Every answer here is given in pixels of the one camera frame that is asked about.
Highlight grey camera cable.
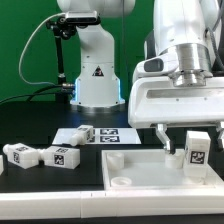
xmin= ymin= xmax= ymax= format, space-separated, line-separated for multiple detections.
xmin=18 ymin=12 xmax=66 ymax=87

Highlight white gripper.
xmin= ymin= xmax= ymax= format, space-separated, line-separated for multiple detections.
xmin=128 ymin=77 xmax=224 ymax=155

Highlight white square table top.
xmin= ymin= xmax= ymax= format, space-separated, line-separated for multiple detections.
xmin=101 ymin=149 xmax=224 ymax=190

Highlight black camera stand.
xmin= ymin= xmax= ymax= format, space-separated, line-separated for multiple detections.
xmin=46 ymin=16 xmax=76 ymax=103

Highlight white L-shaped fence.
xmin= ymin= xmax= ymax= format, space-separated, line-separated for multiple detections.
xmin=0 ymin=187 xmax=224 ymax=220

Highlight black cables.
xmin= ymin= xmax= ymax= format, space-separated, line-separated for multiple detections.
xmin=0 ymin=83 xmax=76 ymax=105

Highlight white block at left edge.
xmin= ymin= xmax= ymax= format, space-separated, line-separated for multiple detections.
xmin=0 ymin=155 xmax=4 ymax=176

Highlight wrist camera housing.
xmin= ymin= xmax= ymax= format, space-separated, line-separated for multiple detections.
xmin=132 ymin=53 xmax=179 ymax=82

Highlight silver camera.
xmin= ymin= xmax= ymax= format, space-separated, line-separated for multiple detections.
xmin=65 ymin=11 xmax=99 ymax=25

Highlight white marker sheet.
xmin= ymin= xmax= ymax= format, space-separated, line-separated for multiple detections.
xmin=53 ymin=128 xmax=141 ymax=145

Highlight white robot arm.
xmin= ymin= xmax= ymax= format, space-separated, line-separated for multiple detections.
xmin=57 ymin=0 xmax=224 ymax=151

